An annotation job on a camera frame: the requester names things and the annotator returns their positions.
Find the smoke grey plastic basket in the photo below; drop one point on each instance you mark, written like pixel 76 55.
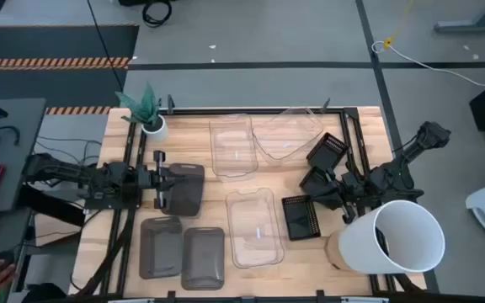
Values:
pixel 160 252
pixel 190 198
pixel 203 261

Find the grey desk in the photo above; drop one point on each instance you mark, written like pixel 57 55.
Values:
pixel 19 126

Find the black upright frame post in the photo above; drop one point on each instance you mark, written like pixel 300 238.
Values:
pixel 320 295
pixel 170 104
pixel 326 107
pixel 171 296

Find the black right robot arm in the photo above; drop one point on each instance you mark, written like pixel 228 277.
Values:
pixel 394 177

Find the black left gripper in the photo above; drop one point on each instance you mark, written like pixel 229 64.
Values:
pixel 158 179

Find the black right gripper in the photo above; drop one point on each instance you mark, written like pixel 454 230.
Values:
pixel 352 189

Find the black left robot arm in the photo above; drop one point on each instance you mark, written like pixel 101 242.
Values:
pixel 70 172

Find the grey metal table leg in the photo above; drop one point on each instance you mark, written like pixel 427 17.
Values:
pixel 470 27

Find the clear plastic basket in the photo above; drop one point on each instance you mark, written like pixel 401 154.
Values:
pixel 286 134
pixel 232 147
pixel 254 229

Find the white light bar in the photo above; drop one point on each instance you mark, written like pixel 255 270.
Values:
pixel 364 300
pixel 133 301

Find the black computer mouse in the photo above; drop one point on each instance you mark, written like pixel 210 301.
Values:
pixel 6 256

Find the green plant in white pot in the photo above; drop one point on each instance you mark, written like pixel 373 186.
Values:
pixel 155 129

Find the black mat with hazard stripes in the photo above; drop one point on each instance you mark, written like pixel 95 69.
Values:
pixel 57 42

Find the black perforated plastic basket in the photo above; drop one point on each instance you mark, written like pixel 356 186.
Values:
pixel 312 181
pixel 324 155
pixel 300 221

